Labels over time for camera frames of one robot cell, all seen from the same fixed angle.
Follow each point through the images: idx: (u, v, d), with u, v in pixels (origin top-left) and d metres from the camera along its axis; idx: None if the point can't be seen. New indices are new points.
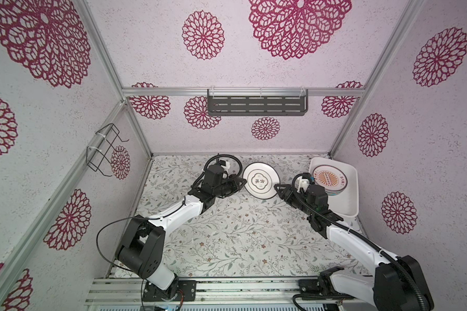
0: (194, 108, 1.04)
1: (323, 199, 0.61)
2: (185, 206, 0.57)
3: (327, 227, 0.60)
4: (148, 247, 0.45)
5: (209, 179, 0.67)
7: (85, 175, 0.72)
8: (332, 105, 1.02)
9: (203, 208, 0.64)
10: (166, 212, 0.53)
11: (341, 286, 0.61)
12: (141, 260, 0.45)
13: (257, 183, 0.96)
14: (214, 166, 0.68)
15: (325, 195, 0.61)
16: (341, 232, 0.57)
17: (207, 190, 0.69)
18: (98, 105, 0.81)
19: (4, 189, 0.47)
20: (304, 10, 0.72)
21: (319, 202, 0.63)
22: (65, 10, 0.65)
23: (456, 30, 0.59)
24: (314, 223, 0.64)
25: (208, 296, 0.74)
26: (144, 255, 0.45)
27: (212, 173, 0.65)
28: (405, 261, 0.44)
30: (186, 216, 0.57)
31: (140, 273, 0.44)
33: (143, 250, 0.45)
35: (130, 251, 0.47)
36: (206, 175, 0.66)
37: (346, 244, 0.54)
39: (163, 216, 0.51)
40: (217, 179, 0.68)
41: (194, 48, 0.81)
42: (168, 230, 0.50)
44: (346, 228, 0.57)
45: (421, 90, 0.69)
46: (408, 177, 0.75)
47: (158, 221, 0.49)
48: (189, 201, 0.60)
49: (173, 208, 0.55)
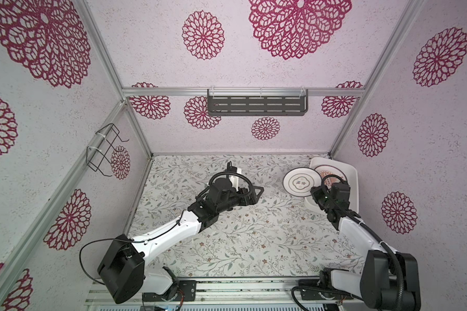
0: (194, 108, 1.04)
1: (346, 195, 0.66)
2: (178, 227, 0.52)
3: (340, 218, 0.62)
4: (125, 273, 0.41)
5: (213, 195, 0.59)
7: (85, 175, 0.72)
8: (332, 105, 1.02)
9: (203, 226, 0.59)
10: (154, 233, 0.48)
11: (340, 284, 0.61)
12: (118, 285, 0.42)
13: (299, 185, 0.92)
14: (220, 179, 0.60)
15: (348, 192, 0.65)
16: (352, 223, 0.59)
17: (210, 207, 0.63)
18: (98, 105, 0.81)
19: (4, 189, 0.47)
20: (304, 10, 0.72)
21: (341, 196, 0.66)
22: (65, 10, 0.65)
23: (456, 30, 0.58)
24: (329, 214, 0.67)
25: (208, 297, 0.74)
26: (122, 282, 0.41)
27: (217, 188, 0.57)
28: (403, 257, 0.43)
30: (180, 236, 0.53)
31: (117, 297, 0.42)
33: (121, 275, 0.42)
35: (111, 272, 0.44)
36: (211, 190, 0.58)
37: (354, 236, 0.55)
39: (148, 240, 0.46)
40: (224, 195, 0.60)
41: (194, 48, 0.81)
42: (151, 254, 0.46)
44: (358, 221, 0.60)
45: (421, 90, 0.69)
46: (409, 177, 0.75)
47: (142, 244, 0.45)
48: (185, 221, 0.54)
49: (163, 230, 0.50)
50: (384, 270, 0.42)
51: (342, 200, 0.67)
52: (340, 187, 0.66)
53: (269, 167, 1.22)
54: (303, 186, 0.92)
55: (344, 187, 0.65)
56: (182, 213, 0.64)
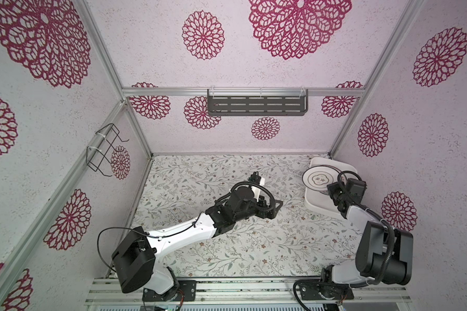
0: (194, 108, 1.04)
1: (359, 190, 0.69)
2: (193, 229, 0.52)
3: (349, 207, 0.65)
4: (135, 266, 0.42)
5: (232, 203, 0.58)
7: (85, 175, 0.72)
8: (332, 105, 1.02)
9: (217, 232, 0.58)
10: (170, 230, 0.49)
11: (339, 279, 0.61)
12: (126, 275, 0.43)
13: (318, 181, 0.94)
14: (244, 188, 0.59)
15: (362, 188, 0.69)
16: (359, 210, 0.61)
17: (227, 214, 0.61)
18: (98, 105, 0.81)
19: (4, 189, 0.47)
20: (304, 10, 0.72)
21: (355, 190, 0.70)
22: (65, 10, 0.65)
23: (456, 30, 0.58)
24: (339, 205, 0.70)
25: (208, 297, 0.74)
26: (131, 273, 0.42)
27: (239, 197, 0.56)
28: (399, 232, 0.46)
30: (194, 238, 0.53)
31: (124, 287, 0.43)
33: (131, 267, 0.42)
35: (122, 262, 0.45)
36: (231, 197, 0.57)
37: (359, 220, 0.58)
39: (163, 236, 0.47)
40: (243, 205, 0.58)
41: (194, 48, 0.81)
42: (163, 252, 0.46)
44: (364, 207, 0.65)
45: (421, 90, 0.69)
46: (409, 177, 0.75)
47: (155, 240, 0.45)
48: (201, 223, 0.53)
49: (179, 229, 0.50)
50: (379, 240, 0.46)
51: (356, 195, 0.70)
52: (355, 182, 0.69)
53: (268, 167, 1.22)
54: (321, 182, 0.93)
55: (360, 183, 0.68)
56: (200, 214, 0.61)
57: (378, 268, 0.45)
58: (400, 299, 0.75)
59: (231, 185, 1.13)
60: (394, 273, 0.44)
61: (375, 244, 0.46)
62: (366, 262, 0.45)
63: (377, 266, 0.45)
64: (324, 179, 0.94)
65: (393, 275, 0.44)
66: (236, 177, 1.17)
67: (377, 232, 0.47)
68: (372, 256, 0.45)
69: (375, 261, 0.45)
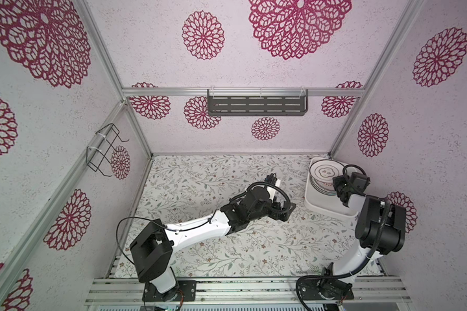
0: (194, 108, 1.04)
1: (362, 182, 0.75)
2: (209, 225, 0.52)
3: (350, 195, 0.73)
4: (152, 258, 0.43)
5: (247, 202, 0.58)
7: (85, 175, 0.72)
8: (332, 105, 1.02)
9: (231, 230, 0.58)
10: (187, 225, 0.50)
11: (340, 270, 0.63)
12: (144, 265, 0.44)
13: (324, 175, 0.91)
14: (261, 188, 0.59)
15: (364, 181, 0.75)
16: (358, 196, 0.67)
17: (242, 213, 0.62)
18: (98, 105, 0.81)
19: (4, 189, 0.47)
20: (304, 10, 0.72)
21: (357, 183, 0.76)
22: (65, 10, 0.65)
23: (456, 30, 0.58)
24: (341, 195, 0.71)
25: (208, 297, 0.74)
26: (148, 264, 0.43)
27: (254, 196, 0.56)
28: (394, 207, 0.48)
30: (210, 234, 0.54)
31: (141, 276, 0.44)
33: (148, 258, 0.44)
35: (140, 251, 0.47)
36: (248, 196, 0.58)
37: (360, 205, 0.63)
39: (180, 230, 0.48)
40: (258, 206, 0.59)
41: (194, 48, 0.81)
42: (180, 245, 0.47)
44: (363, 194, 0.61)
45: (421, 90, 0.69)
46: (409, 177, 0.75)
47: (173, 234, 0.46)
48: (216, 220, 0.54)
49: (196, 224, 0.51)
50: (374, 210, 0.52)
51: (359, 188, 0.76)
52: (358, 174, 0.75)
53: (268, 167, 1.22)
54: (328, 176, 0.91)
55: (363, 175, 0.74)
56: (216, 211, 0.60)
57: (374, 235, 0.50)
58: (400, 299, 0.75)
59: (231, 185, 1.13)
60: (390, 240, 0.49)
61: (370, 213, 0.52)
62: (363, 230, 0.51)
63: (373, 233, 0.50)
64: (331, 173, 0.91)
65: (388, 243, 0.49)
66: (236, 177, 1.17)
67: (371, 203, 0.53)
68: (369, 224, 0.52)
69: (371, 229, 0.51)
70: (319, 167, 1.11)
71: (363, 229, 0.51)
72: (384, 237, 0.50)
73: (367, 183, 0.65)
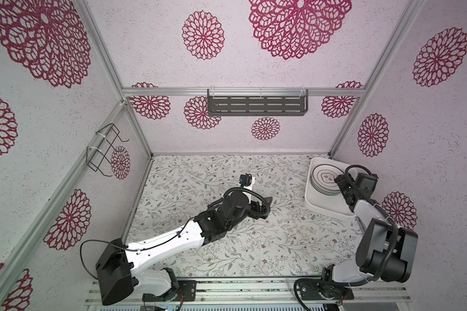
0: (194, 108, 1.04)
1: (369, 183, 0.68)
2: (178, 238, 0.48)
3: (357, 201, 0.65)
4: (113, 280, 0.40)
5: (224, 210, 0.53)
7: (85, 175, 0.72)
8: (332, 105, 1.02)
9: (207, 240, 0.54)
10: (151, 242, 0.46)
11: (340, 278, 0.61)
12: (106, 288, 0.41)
13: (325, 179, 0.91)
14: (238, 195, 0.54)
15: (372, 183, 0.67)
16: (365, 203, 0.61)
17: (219, 221, 0.57)
18: (98, 105, 0.81)
19: (4, 189, 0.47)
20: (304, 10, 0.72)
21: (364, 184, 0.69)
22: (65, 10, 0.65)
23: (456, 30, 0.58)
24: (347, 197, 0.69)
25: (208, 297, 0.74)
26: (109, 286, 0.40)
27: (231, 203, 0.51)
28: (403, 231, 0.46)
30: (180, 247, 0.50)
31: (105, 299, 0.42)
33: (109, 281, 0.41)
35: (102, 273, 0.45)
36: (224, 203, 0.53)
37: (368, 216, 0.55)
39: (143, 249, 0.44)
40: (236, 213, 0.54)
41: (194, 48, 0.81)
42: (142, 266, 0.44)
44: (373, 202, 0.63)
45: (421, 90, 0.69)
46: (409, 177, 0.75)
47: (134, 254, 0.43)
48: (186, 233, 0.50)
49: (162, 240, 0.47)
50: (379, 238, 0.46)
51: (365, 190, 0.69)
52: (365, 176, 0.67)
53: (269, 167, 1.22)
54: (329, 181, 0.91)
55: (370, 176, 0.67)
56: (187, 221, 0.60)
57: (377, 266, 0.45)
58: (400, 299, 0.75)
59: (231, 185, 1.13)
60: (395, 271, 0.44)
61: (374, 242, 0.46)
62: (366, 256, 0.46)
63: (377, 262, 0.45)
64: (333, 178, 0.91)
65: (394, 274, 0.44)
66: (236, 177, 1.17)
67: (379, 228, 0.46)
68: (371, 255, 0.46)
69: (375, 260, 0.46)
70: (322, 171, 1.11)
71: (366, 255, 0.46)
72: (391, 267, 0.44)
73: (374, 184, 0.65)
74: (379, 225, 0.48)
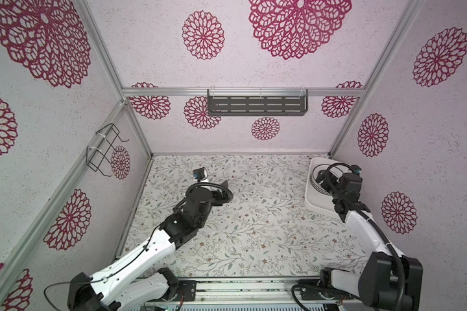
0: (194, 108, 1.04)
1: (355, 186, 0.62)
2: (144, 253, 0.47)
3: (348, 210, 0.60)
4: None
5: (189, 208, 0.53)
7: (85, 175, 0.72)
8: (332, 105, 1.02)
9: (178, 243, 0.53)
10: (117, 265, 0.44)
11: (338, 285, 0.62)
12: None
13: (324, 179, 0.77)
14: (200, 190, 0.54)
15: (359, 186, 0.62)
16: (357, 216, 0.57)
17: (187, 221, 0.57)
18: (98, 105, 0.81)
19: (4, 189, 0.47)
20: (304, 10, 0.72)
21: (350, 188, 0.63)
22: (65, 10, 0.65)
23: (456, 30, 0.58)
24: (336, 205, 0.64)
25: (208, 297, 0.74)
26: None
27: (194, 201, 0.51)
28: (408, 261, 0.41)
30: (150, 261, 0.48)
31: None
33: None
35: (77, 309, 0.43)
36: (188, 201, 0.52)
37: (360, 230, 0.53)
39: (109, 276, 0.43)
40: (202, 208, 0.54)
41: (194, 48, 0.81)
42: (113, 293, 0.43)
44: (366, 217, 0.57)
45: (421, 90, 0.69)
46: (409, 177, 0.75)
47: (101, 284, 0.41)
48: (154, 243, 0.49)
49: (128, 260, 0.45)
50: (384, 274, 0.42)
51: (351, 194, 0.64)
52: (349, 178, 0.64)
53: (269, 167, 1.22)
54: None
55: (355, 178, 0.62)
56: (153, 231, 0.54)
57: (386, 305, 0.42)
58: None
59: (231, 185, 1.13)
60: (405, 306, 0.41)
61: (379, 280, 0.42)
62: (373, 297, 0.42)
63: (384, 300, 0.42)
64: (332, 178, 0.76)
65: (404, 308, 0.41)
66: (236, 177, 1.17)
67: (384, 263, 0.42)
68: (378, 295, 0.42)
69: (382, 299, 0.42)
70: (321, 171, 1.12)
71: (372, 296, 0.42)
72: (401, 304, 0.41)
73: (360, 186, 0.62)
74: (383, 259, 0.43)
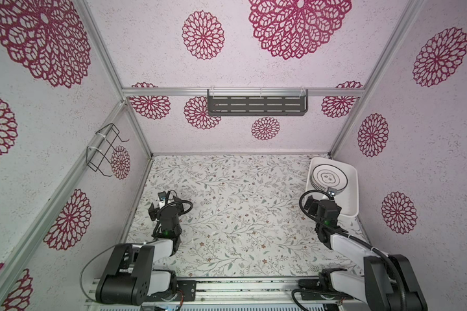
0: (194, 108, 1.04)
1: (333, 214, 0.67)
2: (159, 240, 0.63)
3: (330, 235, 0.65)
4: (139, 265, 0.45)
5: (165, 225, 0.70)
7: (85, 175, 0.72)
8: (332, 105, 1.02)
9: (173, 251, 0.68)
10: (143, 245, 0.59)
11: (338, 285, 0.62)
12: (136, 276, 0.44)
13: (325, 178, 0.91)
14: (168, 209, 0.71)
15: (335, 212, 0.67)
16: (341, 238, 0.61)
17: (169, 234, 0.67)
18: (98, 105, 0.81)
19: (4, 189, 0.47)
20: (304, 10, 0.72)
21: (329, 216, 0.67)
22: (65, 10, 0.65)
23: (456, 30, 0.59)
24: (320, 234, 0.68)
25: (208, 297, 0.74)
26: (141, 271, 0.45)
27: (167, 218, 0.68)
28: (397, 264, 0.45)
30: (160, 253, 0.59)
31: (135, 299, 0.42)
33: (135, 271, 0.45)
35: (115, 282, 0.43)
36: (162, 223, 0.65)
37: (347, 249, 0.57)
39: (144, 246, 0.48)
40: (174, 219, 0.71)
41: (194, 48, 0.81)
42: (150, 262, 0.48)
44: (346, 235, 0.63)
45: (421, 90, 0.69)
46: (410, 177, 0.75)
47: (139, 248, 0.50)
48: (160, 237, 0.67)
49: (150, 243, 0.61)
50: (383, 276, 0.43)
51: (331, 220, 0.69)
52: (327, 207, 0.67)
53: (269, 167, 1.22)
54: (329, 181, 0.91)
55: (332, 207, 0.67)
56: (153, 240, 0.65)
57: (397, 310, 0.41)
58: None
59: (231, 185, 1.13)
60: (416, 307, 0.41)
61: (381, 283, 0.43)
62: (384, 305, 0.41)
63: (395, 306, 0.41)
64: (333, 178, 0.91)
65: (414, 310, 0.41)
66: (236, 177, 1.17)
67: (378, 267, 0.44)
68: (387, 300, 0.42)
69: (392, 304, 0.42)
70: (322, 171, 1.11)
71: (383, 304, 0.41)
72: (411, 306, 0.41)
73: (338, 212, 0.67)
74: (375, 263, 0.45)
